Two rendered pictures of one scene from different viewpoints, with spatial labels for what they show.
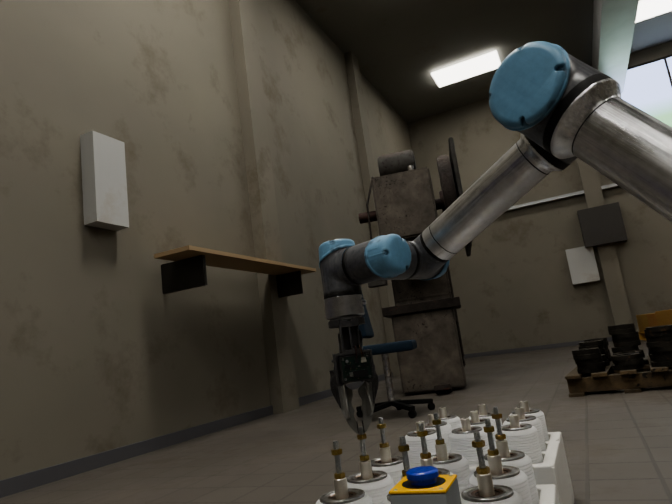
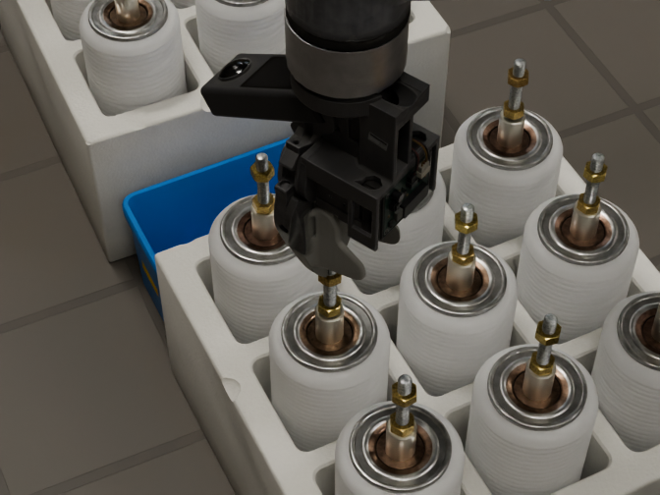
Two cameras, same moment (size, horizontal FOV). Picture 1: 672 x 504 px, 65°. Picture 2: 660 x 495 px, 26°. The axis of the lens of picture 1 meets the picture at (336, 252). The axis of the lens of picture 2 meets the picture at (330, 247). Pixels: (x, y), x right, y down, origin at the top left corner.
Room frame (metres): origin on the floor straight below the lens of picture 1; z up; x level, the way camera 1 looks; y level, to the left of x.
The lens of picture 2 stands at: (0.59, 0.50, 1.15)
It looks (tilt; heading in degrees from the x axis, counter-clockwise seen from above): 50 degrees down; 311
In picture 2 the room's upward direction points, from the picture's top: straight up
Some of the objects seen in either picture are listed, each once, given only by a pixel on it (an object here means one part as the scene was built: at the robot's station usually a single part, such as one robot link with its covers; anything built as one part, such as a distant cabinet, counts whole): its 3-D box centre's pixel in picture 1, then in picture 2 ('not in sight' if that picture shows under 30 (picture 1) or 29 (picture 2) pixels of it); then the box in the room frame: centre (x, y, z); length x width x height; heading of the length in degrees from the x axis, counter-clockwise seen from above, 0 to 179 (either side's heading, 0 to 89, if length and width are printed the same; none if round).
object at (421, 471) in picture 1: (423, 478); not in sight; (0.69, -0.07, 0.32); 0.04 x 0.04 x 0.02
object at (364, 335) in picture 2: (367, 477); (329, 332); (1.03, 0.00, 0.25); 0.08 x 0.08 x 0.01
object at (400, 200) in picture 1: (419, 261); not in sight; (5.30, -0.84, 1.27); 1.31 x 1.17 x 2.55; 156
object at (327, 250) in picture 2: (348, 409); (333, 253); (1.02, 0.02, 0.38); 0.06 x 0.03 x 0.09; 4
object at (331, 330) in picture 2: (366, 470); (329, 322); (1.03, 0.00, 0.26); 0.02 x 0.02 x 0.03
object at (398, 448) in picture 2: (341, 488); (401, 438); (0.93, 0.04, 0.26); 0.02 x 0.02 x 0.03
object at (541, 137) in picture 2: (504, 456); (509, 138); (1.05, -0.26, 0.25); 0.08 x 0.08 x 0.01
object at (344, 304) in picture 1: (346, 308); (350, 35); (1.02, -0.01, 0.56); 0.08 x 0.08 x 0.05
